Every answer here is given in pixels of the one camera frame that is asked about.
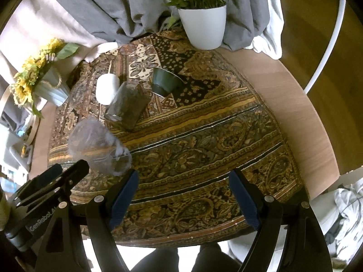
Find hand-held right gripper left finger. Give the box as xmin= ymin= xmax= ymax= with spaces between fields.
xmin=35 ymin=169 xmax=139 ymax=272

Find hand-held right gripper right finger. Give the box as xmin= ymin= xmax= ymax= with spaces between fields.
xmin=228 ymin=168 xmax=333 ymax=272

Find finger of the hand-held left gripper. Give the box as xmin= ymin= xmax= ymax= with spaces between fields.
xmin=13 ymin=164 xmax=63 ymax=202
xmin=17 ymin=159 xmax=90 ymax=208

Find clear crinkled plastic cup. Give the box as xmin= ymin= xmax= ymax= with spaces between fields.
xmin=67 ymin=117 xmax=133 ymax=177

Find white cup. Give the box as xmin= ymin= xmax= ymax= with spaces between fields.
xmin=96 ymin=73 xmax=120 ymax=106

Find person's right leg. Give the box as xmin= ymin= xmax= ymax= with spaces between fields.
xmin=191 ymin=243 xmax=242 ymax=272

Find person's leg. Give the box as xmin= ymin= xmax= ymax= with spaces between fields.
xmin=130 ymin=246 xmax=180 ymax=272
xmin=191 ymin=243 xmax=242 ymax=272

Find patterned brown gold tablecloth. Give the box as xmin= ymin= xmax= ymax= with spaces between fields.
xmin=47 ymin=31 xmax=308 ymax=245

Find person's left leg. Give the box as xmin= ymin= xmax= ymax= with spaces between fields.
xmin=130 ymin=246 xmax=180 ymax=272

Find smoky glass tumbler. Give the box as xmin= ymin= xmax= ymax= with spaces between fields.
xmin=104 ymin=81 xmax=151 ymax=132

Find sunflowers in ribbed white pot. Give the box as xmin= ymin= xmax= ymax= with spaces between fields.
xmin=9 ymin=38 xmax=81 ymax=119

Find crumpled white clothes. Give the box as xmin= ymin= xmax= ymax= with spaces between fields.
xmin=323 ymin=181 xmax=363 ymax=262

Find dark green bowl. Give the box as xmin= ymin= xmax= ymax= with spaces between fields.
xmin=151 ymin=67 xmax=184 ymax=97

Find beige cloth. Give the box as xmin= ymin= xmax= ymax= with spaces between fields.
xmin=0 ymin=0 xmax=120 ymax=97

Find white cloth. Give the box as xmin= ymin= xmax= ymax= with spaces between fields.
xmin=250 ymin=0 xmax=285 ymax=61

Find grey curtain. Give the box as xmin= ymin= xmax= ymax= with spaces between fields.
xmin=42 ymin=0 xmax=270 ymax=52

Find white curved tube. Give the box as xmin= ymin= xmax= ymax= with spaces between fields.
xmin=304 ymin=0 xmax=347 ymax=95

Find green plant in white pot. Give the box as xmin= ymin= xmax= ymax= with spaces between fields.
xmin=162 ymin=0 xmax=236 ymax=51

